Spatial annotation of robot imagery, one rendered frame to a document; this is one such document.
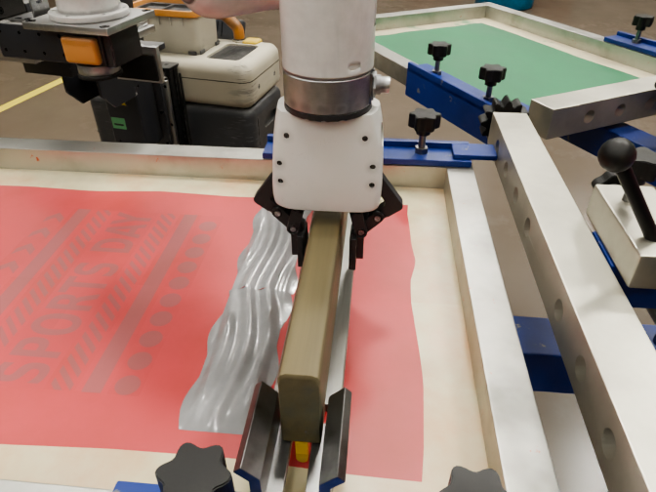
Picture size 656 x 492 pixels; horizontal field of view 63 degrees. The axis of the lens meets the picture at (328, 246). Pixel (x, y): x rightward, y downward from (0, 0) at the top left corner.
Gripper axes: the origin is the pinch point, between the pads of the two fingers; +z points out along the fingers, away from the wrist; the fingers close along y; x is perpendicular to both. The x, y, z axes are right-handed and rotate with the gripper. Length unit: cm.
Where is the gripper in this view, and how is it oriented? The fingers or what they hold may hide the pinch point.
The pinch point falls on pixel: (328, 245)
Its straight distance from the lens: 54.5
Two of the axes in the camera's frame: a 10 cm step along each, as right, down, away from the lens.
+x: -0.9, 5.8, -8.1
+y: -10.0, -0.5, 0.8
